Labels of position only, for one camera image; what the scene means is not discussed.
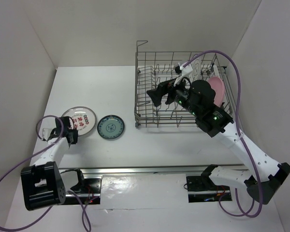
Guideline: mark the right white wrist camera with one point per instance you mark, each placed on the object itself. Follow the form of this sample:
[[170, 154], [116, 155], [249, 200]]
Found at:
[[183, 70]]

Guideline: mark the pink plate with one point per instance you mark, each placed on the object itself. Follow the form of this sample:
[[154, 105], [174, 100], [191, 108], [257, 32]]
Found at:
[[218, 86]]

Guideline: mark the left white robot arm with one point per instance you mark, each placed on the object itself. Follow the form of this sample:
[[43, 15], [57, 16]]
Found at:
[[42, 183]]

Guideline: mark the white plate red characters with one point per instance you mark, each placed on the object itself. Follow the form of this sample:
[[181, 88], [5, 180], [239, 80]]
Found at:
[[82, 118]]

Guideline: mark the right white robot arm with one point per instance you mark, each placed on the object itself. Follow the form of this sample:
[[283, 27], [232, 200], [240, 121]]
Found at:
[[264, 175]]

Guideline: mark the metal base rail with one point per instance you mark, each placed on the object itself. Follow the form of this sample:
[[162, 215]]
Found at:
[[190, 170]]

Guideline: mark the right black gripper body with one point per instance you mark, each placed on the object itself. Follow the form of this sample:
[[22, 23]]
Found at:
[[180, 94]]

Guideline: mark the white plate green rim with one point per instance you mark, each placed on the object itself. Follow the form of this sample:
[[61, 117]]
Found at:
[[196, 69]]

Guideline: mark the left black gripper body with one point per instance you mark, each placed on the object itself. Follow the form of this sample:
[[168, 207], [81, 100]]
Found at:
[[74, 133]]

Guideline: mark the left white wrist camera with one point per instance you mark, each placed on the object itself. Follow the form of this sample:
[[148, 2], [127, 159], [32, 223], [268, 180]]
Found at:
[[46, 134]]

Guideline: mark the white front cover panel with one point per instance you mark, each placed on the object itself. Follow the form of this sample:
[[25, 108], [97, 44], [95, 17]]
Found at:
[[148, 191]]

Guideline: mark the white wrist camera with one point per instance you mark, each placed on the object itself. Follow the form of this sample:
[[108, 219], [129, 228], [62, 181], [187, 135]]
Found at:
[[46, 134], [183, 70]]

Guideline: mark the teal blue floral plate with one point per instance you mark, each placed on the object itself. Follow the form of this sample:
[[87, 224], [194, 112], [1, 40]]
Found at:
[[110, 127]]

